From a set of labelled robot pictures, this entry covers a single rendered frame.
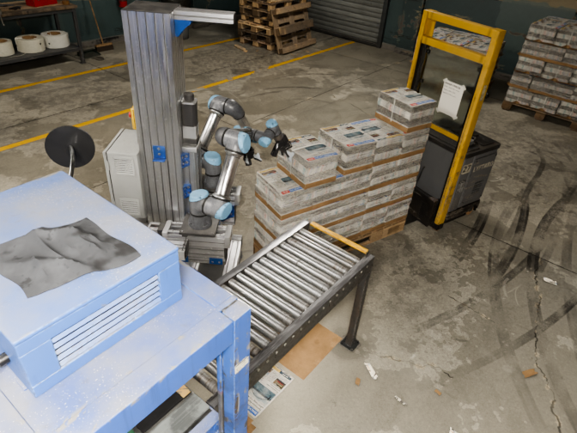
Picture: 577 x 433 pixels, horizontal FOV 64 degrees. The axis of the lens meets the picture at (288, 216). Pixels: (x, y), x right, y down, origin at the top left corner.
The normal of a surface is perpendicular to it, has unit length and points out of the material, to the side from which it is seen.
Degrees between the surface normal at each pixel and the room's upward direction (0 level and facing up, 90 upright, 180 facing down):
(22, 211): 0
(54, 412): 0
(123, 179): 90
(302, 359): 0
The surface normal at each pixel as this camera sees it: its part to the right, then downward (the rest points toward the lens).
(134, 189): -0.04, 0.57
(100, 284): 0.07, -0.81
